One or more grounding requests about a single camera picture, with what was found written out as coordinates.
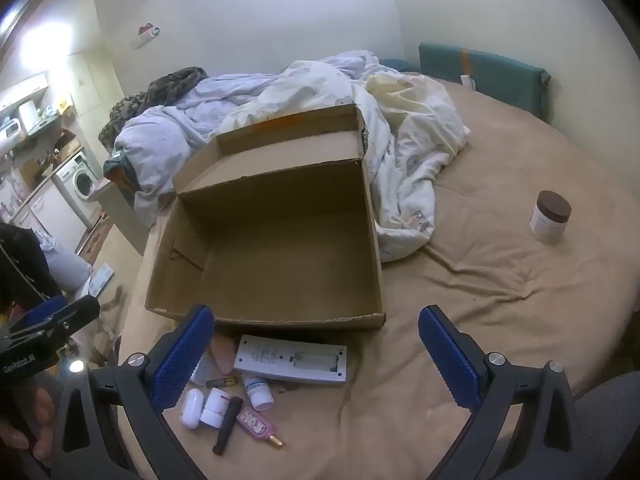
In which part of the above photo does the white wall cabinet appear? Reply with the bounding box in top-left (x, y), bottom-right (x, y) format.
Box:
top-left (0, 72), bottom-right (49, 111)

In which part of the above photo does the teal orange pillow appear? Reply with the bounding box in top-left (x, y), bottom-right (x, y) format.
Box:
top-left (103, 150), bottom-right (137, 206)

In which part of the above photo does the white washing machine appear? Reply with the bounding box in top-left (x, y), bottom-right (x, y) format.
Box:
top-left (54, 154), bottom-right (101, 226)

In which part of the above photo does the person's left hand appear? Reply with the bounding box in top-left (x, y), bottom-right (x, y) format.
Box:
top-left (0, 386), bottom-right (57, 462)

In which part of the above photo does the pink perfume bottle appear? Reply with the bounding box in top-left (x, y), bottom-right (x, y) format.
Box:
top-left (235, 405), bottom-right (284, 448)

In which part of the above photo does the patterned floor rug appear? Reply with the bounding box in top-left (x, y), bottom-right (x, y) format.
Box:
top-left (75, 212), bottom-right (110, 256)

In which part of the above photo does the white earbud case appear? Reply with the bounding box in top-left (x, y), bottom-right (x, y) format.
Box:
top-left (181, 389), bottom-right (205, 430)

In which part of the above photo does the grey white floor bag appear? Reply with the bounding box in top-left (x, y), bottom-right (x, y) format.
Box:
top-left (39, 245), bottom-right (93, 292)

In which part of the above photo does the white flat floor box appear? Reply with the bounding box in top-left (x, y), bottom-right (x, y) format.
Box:
top-left (87, 262), bottom-right (117, 297)

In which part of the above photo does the white floor cabinet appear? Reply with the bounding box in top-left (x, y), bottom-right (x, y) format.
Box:
top-left (12, 180), bottom-right (91, 256)

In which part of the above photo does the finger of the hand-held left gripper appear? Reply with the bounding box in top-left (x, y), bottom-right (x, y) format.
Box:
top-left (10, 295), bottom-right (101, 342)
top-left (17, 296), bottom-right (69, 324)

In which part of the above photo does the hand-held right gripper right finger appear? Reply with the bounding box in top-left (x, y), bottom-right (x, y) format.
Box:
top-left (418, 304), bottom-right (586, 480)

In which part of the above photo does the brown lid cream jar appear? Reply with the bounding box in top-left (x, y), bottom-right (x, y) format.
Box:
top-left (530, 190), bottom-right (572, 245)

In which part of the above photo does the white printed duvet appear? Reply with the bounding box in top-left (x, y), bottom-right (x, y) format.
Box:
top-left (112, 50), bottom-right (471, 263)

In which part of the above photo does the white battery charger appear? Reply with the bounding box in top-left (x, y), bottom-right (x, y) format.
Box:
top-left (234, 334), bottom-right (348, 387)

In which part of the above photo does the cardboard box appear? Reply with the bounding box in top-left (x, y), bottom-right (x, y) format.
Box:
top-left (145, 102), bottom-right (388, 331)

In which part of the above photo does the teal headboard cushion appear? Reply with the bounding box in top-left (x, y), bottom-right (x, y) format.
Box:
top-left (417, 42), bottom-right (551, 121)

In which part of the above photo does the peach pink tool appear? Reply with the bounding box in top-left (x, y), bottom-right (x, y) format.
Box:
top-left (210, 335), bottom-right (236, 377)

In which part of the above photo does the black tube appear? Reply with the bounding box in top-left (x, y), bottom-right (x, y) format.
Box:
top-left (212, 396), bottom-right (244, 456)

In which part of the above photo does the dark cloth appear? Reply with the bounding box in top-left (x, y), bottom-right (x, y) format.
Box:
top-left (0, 222), bottom-right (63, 306)

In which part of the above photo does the camouflage blanket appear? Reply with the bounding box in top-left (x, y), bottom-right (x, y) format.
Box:
top-left (98, 66), bottom-right (208, 146)

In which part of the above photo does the grey pants leg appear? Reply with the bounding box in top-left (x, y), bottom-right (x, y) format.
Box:
top-left (575, 371), bottom-right (640, 480)

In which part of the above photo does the white water heater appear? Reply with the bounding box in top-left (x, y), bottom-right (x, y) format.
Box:
top-left (0, 119), bottom-right (27, 153)

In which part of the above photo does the white pill bottle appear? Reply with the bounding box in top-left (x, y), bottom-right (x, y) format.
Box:
top-left (241, 372), bottom-right (276, 410)

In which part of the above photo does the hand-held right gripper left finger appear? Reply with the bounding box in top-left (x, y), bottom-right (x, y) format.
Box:
top-left (50, 304), bottom-right (216, 480)

